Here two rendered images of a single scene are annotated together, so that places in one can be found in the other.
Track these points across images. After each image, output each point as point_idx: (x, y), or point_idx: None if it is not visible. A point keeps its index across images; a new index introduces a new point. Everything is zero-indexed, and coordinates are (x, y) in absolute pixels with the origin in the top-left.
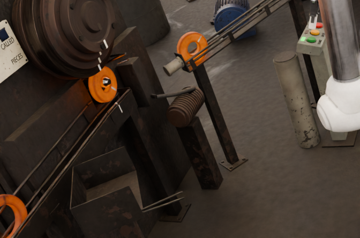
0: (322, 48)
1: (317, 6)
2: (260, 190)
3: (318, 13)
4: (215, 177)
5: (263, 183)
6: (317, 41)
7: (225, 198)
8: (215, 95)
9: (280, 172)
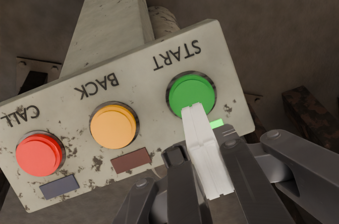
0: (159, 39)
1: (269, 201)
2: (295, 23)
3: (174, 155)
4: (308, 97)
5: (279, 29)
6: (171, 68)
7: (320, 61)
8: (295, 206)
9: (248, 19)
